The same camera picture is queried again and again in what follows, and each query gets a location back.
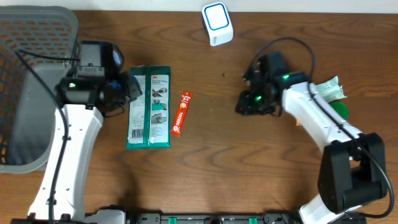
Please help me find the green 3M package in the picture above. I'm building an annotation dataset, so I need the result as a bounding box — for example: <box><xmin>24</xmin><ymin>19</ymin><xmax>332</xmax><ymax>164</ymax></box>
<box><xmin>126</xmin><ymin>65</ymin><xmax>171</xmax><ymax>150</ymax></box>

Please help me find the red Nescafe stick sachet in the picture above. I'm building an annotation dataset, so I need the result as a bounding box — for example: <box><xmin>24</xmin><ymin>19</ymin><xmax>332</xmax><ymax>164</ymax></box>
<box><xmin>171</xmin><ymin>91</ymin><xmax>193</xmax><ymax>137</ymax></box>

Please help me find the light blue tissue pack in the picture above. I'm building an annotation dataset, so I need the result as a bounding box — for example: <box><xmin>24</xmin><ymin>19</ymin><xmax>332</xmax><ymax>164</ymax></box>
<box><xmin>316</xmin><ymin>76</ymin><xmax>347</xmax><ymax>103</ymax></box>

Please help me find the green lid white jar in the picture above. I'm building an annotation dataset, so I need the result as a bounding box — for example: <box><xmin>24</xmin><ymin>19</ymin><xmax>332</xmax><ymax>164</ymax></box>
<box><xmin>330</xmin><ymin>101</ymin><xmax>349</xmax><ymax>120</ymax></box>

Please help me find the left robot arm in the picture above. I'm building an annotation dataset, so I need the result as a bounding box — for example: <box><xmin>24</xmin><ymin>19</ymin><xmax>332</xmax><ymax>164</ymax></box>
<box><xmin>28</xmin><ymin>72</ymin><xmax>142</xmax><ymax>223</ymax></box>

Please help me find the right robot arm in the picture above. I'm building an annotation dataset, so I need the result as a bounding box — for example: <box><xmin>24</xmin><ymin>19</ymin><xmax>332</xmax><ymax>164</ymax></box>
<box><xmin>236</xmin><ymin>70</ymin><xmax>395</xmax><ymax>223</ymax></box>

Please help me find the white barcode scanner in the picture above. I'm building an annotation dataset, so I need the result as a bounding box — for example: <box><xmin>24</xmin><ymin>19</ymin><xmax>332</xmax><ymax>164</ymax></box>
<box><xmin>201</xmin><ymin>2</ymin><xmax>234</xmax><ymax>47</ymax></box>

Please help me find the grey plastic shopping basket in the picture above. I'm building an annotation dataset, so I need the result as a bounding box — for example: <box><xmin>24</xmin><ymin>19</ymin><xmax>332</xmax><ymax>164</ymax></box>
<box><xmin>1</xmin><ymin>6</ymin><xmax>79</xmax><ymax>174</ymax></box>

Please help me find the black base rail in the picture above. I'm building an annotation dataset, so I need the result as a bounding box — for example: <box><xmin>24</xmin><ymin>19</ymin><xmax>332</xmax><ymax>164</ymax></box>
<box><xmin>130</xmin><ymin>212</ymin><xmax>301</xmax><ymax>224</ymax></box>

